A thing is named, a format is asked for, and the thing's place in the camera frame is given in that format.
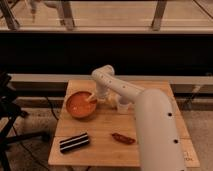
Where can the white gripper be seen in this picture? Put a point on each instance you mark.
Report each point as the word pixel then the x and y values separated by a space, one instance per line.
pixel 102 93

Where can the orange ceramic bowl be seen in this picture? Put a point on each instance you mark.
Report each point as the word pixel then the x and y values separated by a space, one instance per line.
pixel 78 106

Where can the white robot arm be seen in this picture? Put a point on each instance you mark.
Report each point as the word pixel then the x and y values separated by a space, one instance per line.
pixel 157 135

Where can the wooden table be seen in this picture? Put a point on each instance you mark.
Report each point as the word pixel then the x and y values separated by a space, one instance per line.
pixel 103 150

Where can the black white striped block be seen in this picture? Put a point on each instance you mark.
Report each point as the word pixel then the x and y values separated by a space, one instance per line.
pixel 74 142

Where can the black tripod stand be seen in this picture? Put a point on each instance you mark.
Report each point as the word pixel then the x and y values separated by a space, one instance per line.
pixel 11 111

